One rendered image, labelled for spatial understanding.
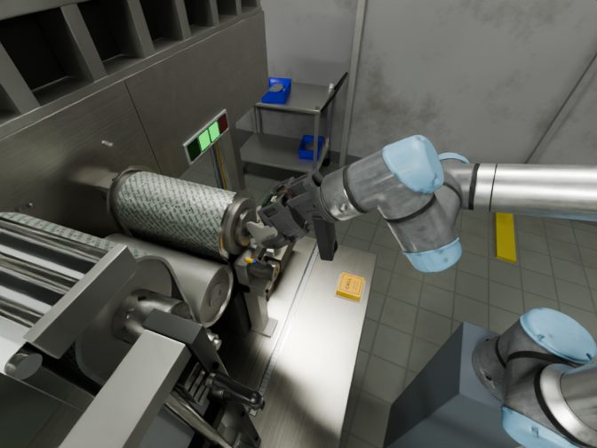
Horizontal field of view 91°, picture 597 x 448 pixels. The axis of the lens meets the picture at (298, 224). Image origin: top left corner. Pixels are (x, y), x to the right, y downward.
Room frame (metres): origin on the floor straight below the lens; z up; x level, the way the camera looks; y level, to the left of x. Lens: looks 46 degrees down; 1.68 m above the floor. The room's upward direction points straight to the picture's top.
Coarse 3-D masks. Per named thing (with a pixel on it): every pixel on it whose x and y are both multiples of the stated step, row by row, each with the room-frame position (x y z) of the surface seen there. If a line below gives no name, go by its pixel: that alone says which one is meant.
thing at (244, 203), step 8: (240, 200) 0.43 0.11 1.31; (248, 200) 0.44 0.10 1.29; (240, 208) 0.41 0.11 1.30; (248, 208) 0.44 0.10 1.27; (232, 216) 0.39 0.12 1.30; (232, 224) 0.38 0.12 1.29; (232, 232) 0.37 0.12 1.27; (232, 240) 0.37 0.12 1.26; (232, 248) 0.36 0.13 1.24; (240, 248) 0.38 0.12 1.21
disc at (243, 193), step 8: (240, 192) 0.43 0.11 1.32; (248, 192) 0.46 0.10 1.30; (232, 200) 0.41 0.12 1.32; (232, 208) 0.40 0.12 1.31; (224, 216) 0.38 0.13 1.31; (224, 224) 0.37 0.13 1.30; (224, 232) 0.36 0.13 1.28; (224, 240) 0.36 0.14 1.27; (224, 248) 0.35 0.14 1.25; (224, 256) 0.35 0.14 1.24; (232, 256) 0.37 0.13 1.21
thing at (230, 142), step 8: (232, 128) 1.32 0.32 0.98; (224, 136) 1.31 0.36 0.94; (232, 136) 1.31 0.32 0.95; (224, 144) 1.31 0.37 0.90; (232, 144) 1.30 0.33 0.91; (224, 152) 1.32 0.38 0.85; (232, 152) 1.30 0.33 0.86; (232, 160) 1.31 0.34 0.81; (240, 160) 1.34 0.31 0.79; (232, 168) 1.31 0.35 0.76; (240, 168) 1.33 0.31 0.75; (232, 176) 1.31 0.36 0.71; (240, 176) 1.32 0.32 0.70; (232, 184) 1.31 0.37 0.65; (240, 184) 1.30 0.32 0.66
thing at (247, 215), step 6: (246, 210) 0.42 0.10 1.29; (252, 210) 0.43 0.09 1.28; (240, 216) 0.40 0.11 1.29; (246, 216) 0.40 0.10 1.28; (252, 216) 0.42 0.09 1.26; (240, 222) 0.39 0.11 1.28; (246, 222) 0.40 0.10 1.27; (240, 228) 0.38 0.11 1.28; (246, 228) 0.40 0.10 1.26; (234, 234) 0.38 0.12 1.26; (240, 234) 0.37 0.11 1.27; (246, 234) 0.40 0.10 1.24; (240, 240) 0.37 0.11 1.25; (246, 240) 0.39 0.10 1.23
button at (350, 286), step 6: (342, 276) 0.51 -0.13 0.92; (348, 276) 0.51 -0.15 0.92; (354, 276) 0.51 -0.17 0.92; (342, 282) 0.49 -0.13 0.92; (348, 282) 0.49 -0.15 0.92; (354, 282) 0.49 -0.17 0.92; (360, 282) 0.49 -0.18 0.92; (342, 288) 0.47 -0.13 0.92; (348, 288) 0.47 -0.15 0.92; (354, 288) 0.47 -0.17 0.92; (360, 288) 0.47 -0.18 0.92; (342, 294) 0.46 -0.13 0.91; (348, 294) 0.45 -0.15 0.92; (354, 294) 0.45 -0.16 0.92; (360, 294) 0.45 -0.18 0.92
